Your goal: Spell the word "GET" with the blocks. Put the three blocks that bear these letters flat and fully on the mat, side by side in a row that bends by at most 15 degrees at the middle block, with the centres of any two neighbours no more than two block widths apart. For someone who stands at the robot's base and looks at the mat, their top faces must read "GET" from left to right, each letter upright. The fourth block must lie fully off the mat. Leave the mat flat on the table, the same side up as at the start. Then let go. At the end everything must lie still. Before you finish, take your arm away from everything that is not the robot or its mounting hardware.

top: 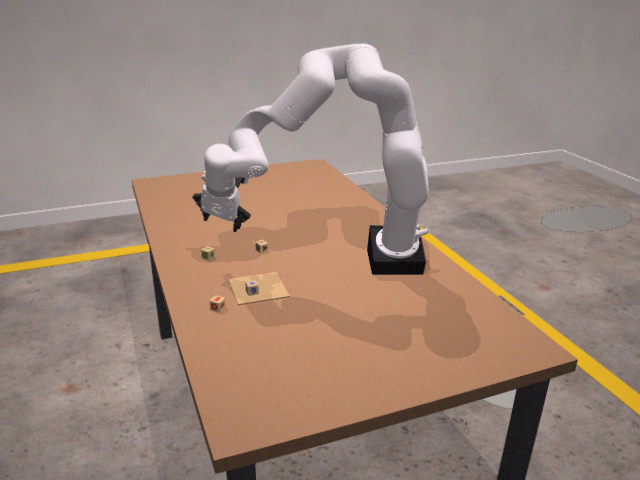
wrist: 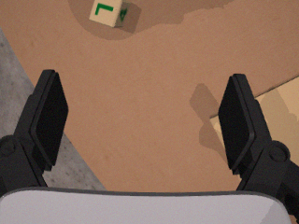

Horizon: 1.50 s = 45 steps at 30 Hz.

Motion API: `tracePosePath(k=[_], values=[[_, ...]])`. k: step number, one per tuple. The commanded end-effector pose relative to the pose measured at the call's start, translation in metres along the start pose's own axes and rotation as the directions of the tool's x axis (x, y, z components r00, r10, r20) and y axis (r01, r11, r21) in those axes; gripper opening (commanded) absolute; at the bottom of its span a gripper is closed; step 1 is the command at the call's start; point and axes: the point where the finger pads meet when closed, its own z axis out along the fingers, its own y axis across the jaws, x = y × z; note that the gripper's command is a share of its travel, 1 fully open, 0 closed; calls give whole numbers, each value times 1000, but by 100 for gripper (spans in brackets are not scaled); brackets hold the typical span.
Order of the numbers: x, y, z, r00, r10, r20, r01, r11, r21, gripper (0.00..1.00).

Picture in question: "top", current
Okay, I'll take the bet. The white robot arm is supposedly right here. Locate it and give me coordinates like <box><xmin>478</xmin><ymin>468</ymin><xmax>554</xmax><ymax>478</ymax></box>
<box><xmin>201</xmin><ymin>44</ymin><xmax>429</xmax><ymax>258</ymax></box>

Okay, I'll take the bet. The tan flat mat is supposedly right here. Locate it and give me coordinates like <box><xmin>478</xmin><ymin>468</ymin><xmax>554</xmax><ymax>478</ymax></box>
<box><xmin>229</xmin><ymin>272</ymin><xmax>290</xmax><ymax>305</ymax></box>

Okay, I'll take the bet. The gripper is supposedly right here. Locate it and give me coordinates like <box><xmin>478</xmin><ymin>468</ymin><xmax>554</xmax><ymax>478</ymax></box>
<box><xmin>193</xmin><ymin>184</ymin><xmax>251</xmax><ymax>232</ymax></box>

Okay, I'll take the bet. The cream letter block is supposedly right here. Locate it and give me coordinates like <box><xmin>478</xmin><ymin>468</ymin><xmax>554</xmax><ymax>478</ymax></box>
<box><xmin>201</xmin><ymin>247</ymin><xmax>215</xmax><ymax>260</ymax></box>
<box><xmin>245</xmin><ymin>280</ymin><xmax>259</xmax><ymax>296</ymax></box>
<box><xmin>209</xmin><ymin>295</ymin><xmax>226</xmax><ymax>312</ymax></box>
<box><xmin>255</xmin><ymin>240</ymin><xmax>269</xmax><ymax>253</ymax></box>

